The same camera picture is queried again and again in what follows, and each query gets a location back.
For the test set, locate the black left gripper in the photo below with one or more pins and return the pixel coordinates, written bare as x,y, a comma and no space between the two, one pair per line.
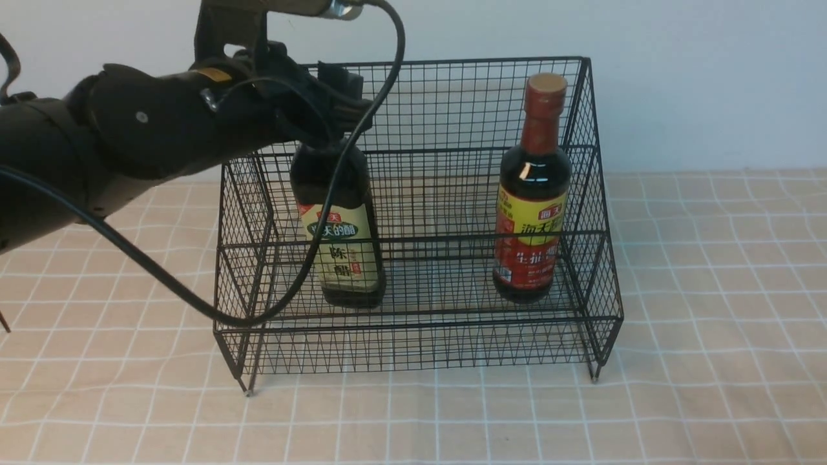
261,96

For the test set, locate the vinegar bottle beige label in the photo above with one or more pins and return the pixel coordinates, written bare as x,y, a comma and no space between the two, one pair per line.
349,262

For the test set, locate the soy sauce bottle red label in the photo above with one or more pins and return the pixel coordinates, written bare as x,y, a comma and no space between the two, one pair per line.
534,180

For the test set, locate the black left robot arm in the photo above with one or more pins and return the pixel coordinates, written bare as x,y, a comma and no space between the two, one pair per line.
121,132

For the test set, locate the pink checkered tablecloth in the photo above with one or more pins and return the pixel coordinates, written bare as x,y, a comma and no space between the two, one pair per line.
720,359

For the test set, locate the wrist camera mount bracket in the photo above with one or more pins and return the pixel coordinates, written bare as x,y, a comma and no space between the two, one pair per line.
244,23

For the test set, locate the black wire mesh rack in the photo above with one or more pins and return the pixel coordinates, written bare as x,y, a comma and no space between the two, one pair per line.
434,154

